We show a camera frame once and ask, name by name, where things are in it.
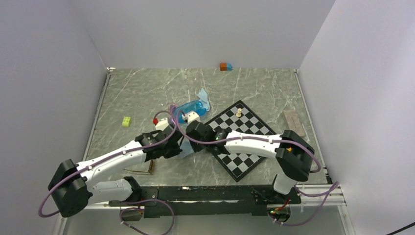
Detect brown brick block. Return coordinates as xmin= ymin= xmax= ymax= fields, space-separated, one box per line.
xmin=282 ymin=109 xmax=306 ymax=137

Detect light blue cleaning cloth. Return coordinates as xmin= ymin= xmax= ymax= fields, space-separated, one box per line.
xmin=178 ymin=138 xmax=194 ymax=159

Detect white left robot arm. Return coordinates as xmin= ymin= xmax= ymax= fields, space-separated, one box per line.
xmin=47 ymin=125 xmax=182 ymax=218

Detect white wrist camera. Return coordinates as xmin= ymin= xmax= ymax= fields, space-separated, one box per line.
xmin=153 ymin=117 xmax=169 ymax=131
xmin=182 ymin=111 xmax=201 ymax=124

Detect purple pink sunglasses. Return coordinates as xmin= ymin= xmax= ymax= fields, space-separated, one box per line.
xmin=168 ymin=104 xmax=178 ymax=124

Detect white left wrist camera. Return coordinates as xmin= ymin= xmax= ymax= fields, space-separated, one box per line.
xmin=153 ymin=117 xmax=169 ymax=131

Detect cream chess piece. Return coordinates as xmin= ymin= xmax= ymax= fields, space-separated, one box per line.
xmin=236 ymin=108 xmax=242 ymax=118

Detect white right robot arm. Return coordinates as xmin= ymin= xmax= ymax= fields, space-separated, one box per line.
xmin=183 ymin=121 xmax=321 ymax=203

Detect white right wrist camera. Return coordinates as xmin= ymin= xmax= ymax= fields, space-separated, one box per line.
xmin=182 ymin=111 xmax=201 ymax=124

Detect lime green toy brick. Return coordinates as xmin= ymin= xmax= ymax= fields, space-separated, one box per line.
xmin=122 ymin=117 xmax=131 ymax=127

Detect orange block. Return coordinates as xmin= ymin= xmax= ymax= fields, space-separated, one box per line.
xmin=219 ymin=63 xmax=228 ymax=71

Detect brown sunglasses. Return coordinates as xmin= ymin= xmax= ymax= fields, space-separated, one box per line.
xmin=124 ymin=160 xmax=155 ymax=175

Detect black white chessboard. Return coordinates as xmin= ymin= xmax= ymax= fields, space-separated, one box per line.
xmin=206 ymin=100 xmax=281 ymax=182

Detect black base frame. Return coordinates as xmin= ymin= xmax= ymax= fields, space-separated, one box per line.
xmin=109 ymin=185 xmax=301 ymax=218

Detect light blue crumpled cloth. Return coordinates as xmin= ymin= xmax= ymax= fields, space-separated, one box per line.
xmin=197 ymin=88 xmax=210 ymax=112

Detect blue glasses case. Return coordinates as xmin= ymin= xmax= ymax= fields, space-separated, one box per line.
xmin=176 ymin=100 xmax=206 ymax=123

